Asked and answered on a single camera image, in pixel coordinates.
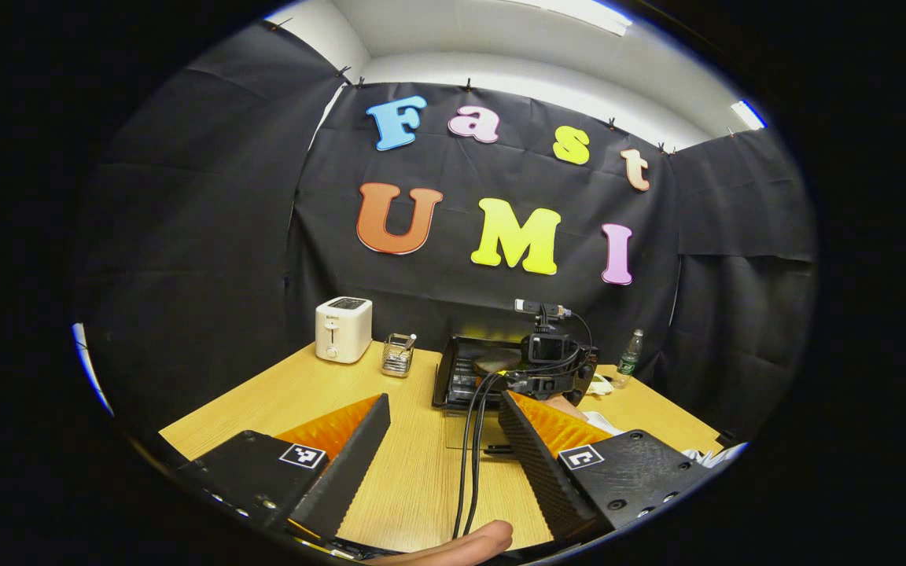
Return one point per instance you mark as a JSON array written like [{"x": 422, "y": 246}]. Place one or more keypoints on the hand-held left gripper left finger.
[{"x": 355, "y": 464}]

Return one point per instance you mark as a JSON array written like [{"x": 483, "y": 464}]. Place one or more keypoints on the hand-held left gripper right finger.
[{"x": 539, "y": 464}]

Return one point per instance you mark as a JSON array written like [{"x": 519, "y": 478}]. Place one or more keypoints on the black electric oven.
[{"x": 453, "y": 377}]

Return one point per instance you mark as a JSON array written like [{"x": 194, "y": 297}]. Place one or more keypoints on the white divided snack dish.
[{"x": 601, "y": 385}]

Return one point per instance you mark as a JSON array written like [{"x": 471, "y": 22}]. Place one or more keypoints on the clear plastic water bottle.
[{"x": 630, "y": 360}]

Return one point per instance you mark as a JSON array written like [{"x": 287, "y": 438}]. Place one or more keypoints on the white toaster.
[{"x": 343, "y": 330}]

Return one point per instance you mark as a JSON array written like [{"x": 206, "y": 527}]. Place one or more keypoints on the black backdrop cloth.
[{"x": 201, "y": 236}]

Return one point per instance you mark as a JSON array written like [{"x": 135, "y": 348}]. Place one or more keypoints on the small ceiling light panel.
[{"x": 748, "y": 115}]

